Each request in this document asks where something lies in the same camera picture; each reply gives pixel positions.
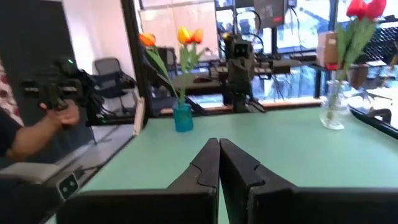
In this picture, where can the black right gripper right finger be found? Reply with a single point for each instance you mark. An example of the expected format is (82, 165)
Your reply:
(239, 174)

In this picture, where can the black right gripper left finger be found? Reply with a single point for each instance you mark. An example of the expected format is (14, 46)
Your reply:
(205, 174)

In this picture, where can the orange artificial tulip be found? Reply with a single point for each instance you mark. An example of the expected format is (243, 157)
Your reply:
(197, 36)

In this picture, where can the yellow-orange artificial tulip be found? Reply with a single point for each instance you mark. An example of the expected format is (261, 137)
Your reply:
(183, 35)

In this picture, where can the red-orange artificial tulip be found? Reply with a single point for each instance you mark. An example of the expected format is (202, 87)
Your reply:
(147, 40)

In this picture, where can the red artificial tulip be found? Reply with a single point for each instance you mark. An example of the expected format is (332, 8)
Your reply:
(356, 8)
(376, 8)

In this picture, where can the person's forearm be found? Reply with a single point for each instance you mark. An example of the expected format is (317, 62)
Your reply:
(31, 140)

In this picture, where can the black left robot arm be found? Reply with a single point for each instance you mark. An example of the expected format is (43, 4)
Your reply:
(241, 99)

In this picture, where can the blue glass vase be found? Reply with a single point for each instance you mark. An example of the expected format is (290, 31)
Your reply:
(183, 119)

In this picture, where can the clear bulbous glass vase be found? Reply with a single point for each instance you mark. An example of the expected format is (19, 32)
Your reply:
(334, 115)

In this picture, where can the yellow tape piece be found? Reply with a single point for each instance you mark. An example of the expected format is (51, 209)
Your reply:
(228, 36)

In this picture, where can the green table mat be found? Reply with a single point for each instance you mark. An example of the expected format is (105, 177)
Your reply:
(280, 149)

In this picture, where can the black monitor red stripe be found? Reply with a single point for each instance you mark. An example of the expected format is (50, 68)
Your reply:
(269, 11)

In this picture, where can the large window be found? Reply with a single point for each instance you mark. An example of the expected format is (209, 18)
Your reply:
(304, 31)

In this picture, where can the white card panel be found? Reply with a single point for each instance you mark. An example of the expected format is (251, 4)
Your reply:
(140, 116)

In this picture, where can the brown cardboard box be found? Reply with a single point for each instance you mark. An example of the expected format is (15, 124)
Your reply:
(326, 49)

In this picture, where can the brown cup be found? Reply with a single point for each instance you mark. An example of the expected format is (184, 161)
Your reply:
(357, 76)

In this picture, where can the black office chair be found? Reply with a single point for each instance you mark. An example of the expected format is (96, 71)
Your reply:
(107, 67)

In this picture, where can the black mesh panel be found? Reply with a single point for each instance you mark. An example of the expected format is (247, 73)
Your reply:
(385, 43)

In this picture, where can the person's hand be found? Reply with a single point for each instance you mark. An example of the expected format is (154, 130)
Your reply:
(63, 115)

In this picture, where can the person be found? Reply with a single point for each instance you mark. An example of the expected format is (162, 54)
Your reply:
(6, 130)

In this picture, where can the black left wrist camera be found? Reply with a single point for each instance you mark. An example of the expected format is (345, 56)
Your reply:
(242, 49)

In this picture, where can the grey table-level camera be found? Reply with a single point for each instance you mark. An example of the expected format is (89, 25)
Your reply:
(68, 186)

